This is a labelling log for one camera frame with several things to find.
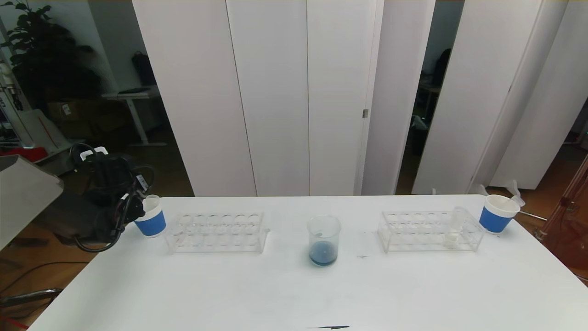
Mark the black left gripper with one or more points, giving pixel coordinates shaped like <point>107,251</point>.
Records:
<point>142,182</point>

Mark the grey metal floor bar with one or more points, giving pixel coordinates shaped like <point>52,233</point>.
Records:
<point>32,297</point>

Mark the white upright machine column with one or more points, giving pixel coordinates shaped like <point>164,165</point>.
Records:
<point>7,78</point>

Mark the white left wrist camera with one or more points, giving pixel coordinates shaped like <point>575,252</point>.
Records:
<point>94,152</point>

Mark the clear acrylic test tube rack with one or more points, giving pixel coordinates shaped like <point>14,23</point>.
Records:
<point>220,240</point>
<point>427,235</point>

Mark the pale yellow pigment test tube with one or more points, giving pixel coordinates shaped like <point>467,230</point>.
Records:
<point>452,239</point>

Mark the clear plastic beaker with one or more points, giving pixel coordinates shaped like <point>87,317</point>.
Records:
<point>324,255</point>

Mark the brown cardboard box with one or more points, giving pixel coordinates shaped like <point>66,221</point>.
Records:
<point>76,112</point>

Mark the red pigment test tube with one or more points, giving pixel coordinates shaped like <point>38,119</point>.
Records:
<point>514,193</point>

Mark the black bag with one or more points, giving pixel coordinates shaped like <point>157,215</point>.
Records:
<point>144,71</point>

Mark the reddish brown metal stand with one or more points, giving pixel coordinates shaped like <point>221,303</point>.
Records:
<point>569,230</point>

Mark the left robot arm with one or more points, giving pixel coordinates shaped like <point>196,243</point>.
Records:
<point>27,197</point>

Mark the white machine base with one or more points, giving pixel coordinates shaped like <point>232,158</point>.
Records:
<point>41,131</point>

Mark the dark green potted plant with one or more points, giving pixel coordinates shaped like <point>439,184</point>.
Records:
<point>46,55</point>

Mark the blue pigment test tube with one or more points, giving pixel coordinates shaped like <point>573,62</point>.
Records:
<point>152,200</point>

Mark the blue sleeved white paper cup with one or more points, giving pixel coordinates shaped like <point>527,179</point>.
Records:
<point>494,221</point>
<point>151,224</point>

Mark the white folding partition screen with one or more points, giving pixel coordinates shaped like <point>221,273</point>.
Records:
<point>477,92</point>
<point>275,92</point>

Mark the white office desk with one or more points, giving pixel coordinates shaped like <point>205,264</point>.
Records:
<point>133,96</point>

